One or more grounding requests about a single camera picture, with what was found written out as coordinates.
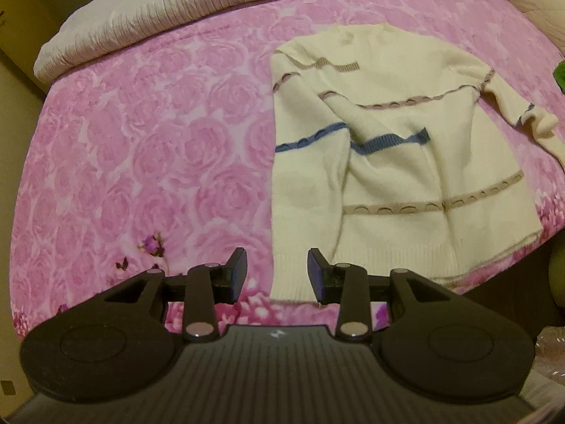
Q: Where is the pink rose-print blanket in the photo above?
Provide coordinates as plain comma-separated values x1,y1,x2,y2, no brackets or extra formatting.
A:
9,0,565,354

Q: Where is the grey ribbed quilt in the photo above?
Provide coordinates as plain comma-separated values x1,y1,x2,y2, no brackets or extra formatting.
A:
33,0,508,86

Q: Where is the clear plastic bag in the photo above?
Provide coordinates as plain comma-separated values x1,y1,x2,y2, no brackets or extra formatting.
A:
530,324,565,383

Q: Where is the cream striped knit sweater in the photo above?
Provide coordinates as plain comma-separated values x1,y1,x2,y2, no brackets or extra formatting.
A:
270,23,565,305

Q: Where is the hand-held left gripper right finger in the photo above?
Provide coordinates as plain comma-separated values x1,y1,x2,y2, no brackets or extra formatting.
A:
307,248,453,343

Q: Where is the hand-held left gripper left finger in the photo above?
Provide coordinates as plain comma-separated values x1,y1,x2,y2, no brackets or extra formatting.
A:
103,247,248,343

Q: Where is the cream quilted mattress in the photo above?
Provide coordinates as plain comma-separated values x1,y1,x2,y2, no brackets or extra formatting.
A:
503,0,565,54

